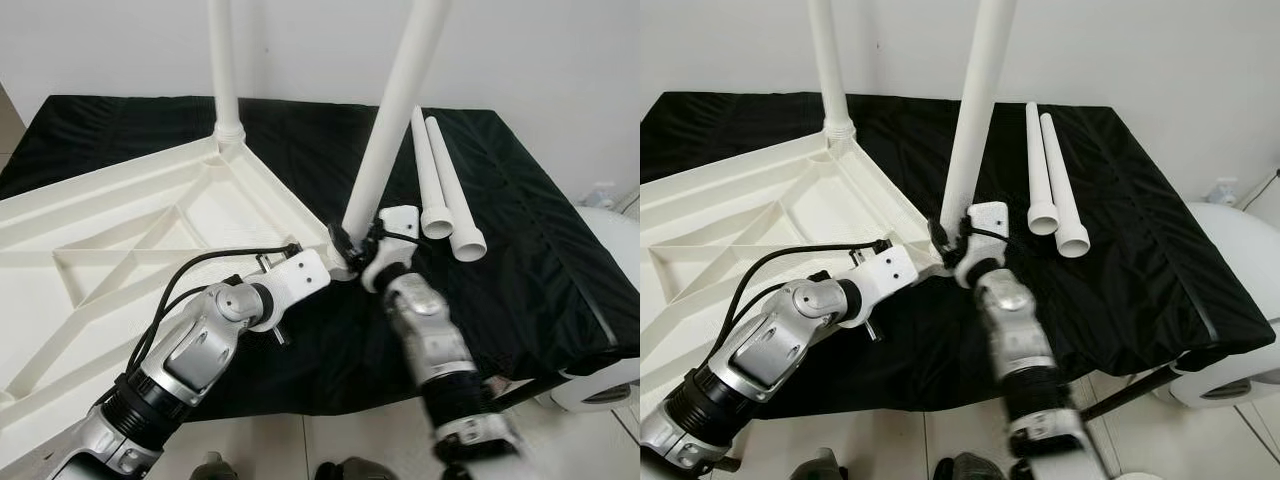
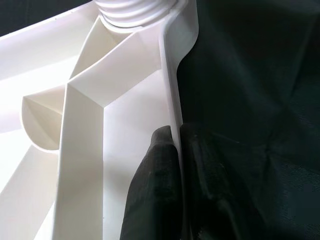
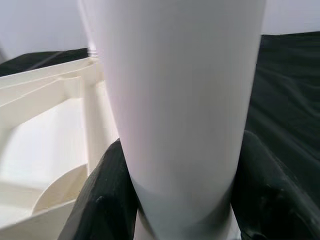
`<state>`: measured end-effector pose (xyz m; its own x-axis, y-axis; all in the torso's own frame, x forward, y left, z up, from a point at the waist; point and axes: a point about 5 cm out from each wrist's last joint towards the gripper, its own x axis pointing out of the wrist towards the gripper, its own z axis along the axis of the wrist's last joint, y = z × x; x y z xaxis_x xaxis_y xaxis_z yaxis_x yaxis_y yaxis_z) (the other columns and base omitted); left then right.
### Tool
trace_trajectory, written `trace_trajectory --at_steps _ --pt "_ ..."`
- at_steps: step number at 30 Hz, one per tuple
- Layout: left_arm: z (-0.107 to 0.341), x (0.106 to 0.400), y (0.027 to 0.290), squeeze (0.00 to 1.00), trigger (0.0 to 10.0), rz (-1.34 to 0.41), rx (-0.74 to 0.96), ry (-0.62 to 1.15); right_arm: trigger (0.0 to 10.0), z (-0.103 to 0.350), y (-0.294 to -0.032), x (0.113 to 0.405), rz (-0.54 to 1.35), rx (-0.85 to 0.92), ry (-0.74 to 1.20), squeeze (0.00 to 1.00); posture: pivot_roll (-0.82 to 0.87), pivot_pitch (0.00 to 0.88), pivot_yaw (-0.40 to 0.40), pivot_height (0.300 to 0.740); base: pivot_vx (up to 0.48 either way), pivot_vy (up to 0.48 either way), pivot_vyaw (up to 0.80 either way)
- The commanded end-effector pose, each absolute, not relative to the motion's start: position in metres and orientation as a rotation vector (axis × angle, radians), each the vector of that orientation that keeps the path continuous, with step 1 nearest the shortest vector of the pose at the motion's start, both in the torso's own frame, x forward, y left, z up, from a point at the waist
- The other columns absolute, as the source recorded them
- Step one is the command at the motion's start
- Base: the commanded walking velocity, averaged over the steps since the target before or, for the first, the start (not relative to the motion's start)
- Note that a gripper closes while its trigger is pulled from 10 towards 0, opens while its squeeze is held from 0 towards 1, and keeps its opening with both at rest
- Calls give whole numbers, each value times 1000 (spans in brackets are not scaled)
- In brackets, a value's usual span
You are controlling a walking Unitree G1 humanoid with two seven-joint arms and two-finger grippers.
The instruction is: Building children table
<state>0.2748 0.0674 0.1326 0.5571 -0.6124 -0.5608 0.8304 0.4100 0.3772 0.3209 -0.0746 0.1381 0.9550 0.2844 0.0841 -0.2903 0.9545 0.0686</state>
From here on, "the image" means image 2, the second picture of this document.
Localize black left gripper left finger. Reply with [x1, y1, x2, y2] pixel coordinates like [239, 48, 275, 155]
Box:
[119, 125, 185, 240]

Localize white plastic table top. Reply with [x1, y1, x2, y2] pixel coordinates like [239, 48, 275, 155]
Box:
[0, 0, 201, 240]

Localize white plastic table leg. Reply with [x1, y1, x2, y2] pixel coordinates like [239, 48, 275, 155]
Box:
[96, 0, 187, 28]

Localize black tablecloth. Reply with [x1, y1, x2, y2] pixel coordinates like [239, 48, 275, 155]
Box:
[0, 0, 320, 240]

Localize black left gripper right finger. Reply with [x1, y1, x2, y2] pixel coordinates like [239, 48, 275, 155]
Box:
[179, 123, 261, 240]

